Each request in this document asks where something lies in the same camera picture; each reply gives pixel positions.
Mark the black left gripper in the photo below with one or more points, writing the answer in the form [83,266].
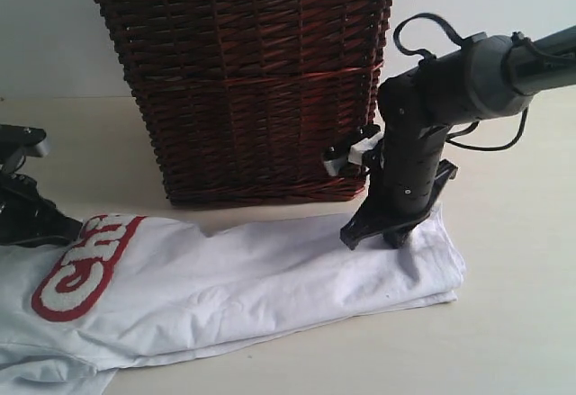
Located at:
[20,201]

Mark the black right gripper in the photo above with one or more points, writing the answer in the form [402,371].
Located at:
[405,189]

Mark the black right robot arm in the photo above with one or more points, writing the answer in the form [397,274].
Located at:
[488,77]

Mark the dark red wicker basket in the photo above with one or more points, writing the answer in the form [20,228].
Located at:
[241,97]

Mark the white t-shirt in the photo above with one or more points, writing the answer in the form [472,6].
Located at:
[137,291]

